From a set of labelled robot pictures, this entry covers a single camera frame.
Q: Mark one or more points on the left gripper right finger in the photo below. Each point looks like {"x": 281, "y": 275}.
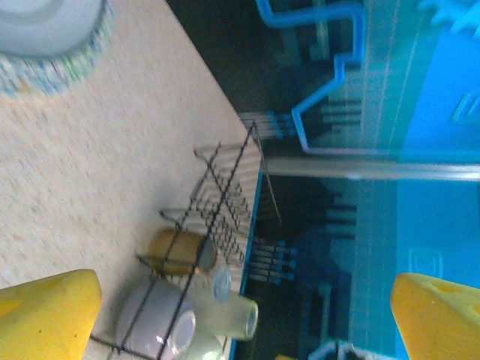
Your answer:
{"x": 442, "y": 322}

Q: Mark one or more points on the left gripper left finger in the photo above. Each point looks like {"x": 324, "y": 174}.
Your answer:
{"x": 45, "y": 318}

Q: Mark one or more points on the amber textured cup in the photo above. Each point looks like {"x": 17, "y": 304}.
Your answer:
{"x": 180, "y": 251}

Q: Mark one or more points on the pale green ceramic bowl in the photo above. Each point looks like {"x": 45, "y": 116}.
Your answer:
{"x": 206, "y": 347}

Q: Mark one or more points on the pale green textured cup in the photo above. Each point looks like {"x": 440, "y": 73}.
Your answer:
{"x": 232, "y": 317}

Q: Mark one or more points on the large white plate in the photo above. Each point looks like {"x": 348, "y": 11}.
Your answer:
{"x": 45, "y": 30}

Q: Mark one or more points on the aluminium frame post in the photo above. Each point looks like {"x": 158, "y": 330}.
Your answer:
{"x": 375, "y": 168}

